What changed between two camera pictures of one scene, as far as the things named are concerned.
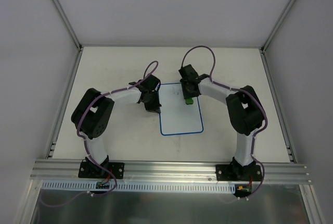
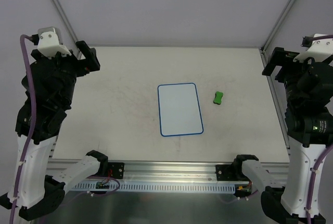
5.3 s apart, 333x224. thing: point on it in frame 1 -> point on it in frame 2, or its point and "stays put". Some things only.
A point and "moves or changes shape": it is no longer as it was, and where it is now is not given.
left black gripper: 152,104 -> 87,56
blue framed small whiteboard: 176,116 stays put
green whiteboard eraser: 189,101 moves or changes shape
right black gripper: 189,95 -> 277,61
